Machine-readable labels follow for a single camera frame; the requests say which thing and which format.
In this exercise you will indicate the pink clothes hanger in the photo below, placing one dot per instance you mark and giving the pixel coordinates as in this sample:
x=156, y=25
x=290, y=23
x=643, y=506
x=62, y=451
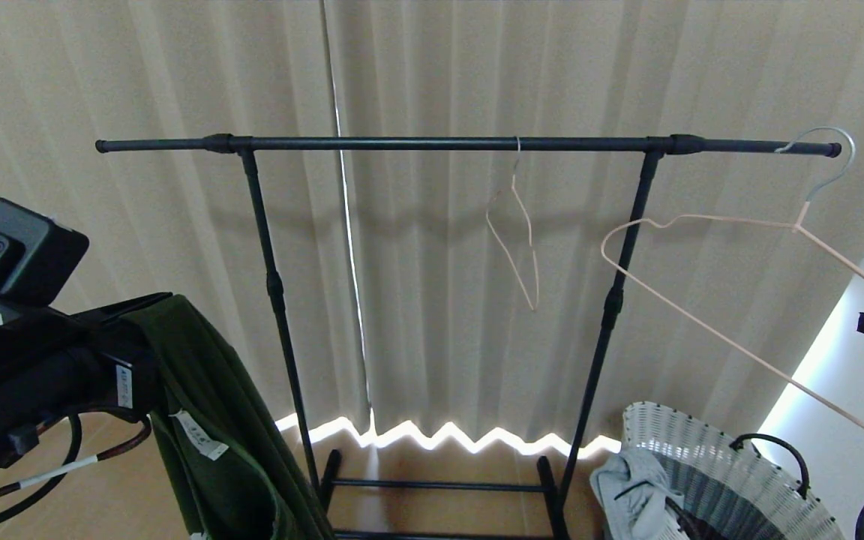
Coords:
x=515, y=169
x=732, y=219

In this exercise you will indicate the green long-sleeved shirt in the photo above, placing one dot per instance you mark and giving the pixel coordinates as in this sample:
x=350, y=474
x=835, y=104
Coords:
x=214, y=375

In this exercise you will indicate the white laundry basket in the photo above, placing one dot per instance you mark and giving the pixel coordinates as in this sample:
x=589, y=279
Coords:
x=747, y=480

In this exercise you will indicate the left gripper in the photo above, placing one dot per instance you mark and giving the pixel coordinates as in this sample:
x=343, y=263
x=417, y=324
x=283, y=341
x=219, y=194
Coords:
x=79, y=375

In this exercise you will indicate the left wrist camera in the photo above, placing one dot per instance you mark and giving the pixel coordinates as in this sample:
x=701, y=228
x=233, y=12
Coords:
x=34, y=247

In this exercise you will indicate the pale grey shorts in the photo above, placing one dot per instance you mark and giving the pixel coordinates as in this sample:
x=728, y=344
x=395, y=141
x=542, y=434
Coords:
x=627, y=487

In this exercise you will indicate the black clothes rack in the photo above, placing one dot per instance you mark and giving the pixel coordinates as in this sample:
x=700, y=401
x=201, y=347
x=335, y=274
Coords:
x=402, y=143

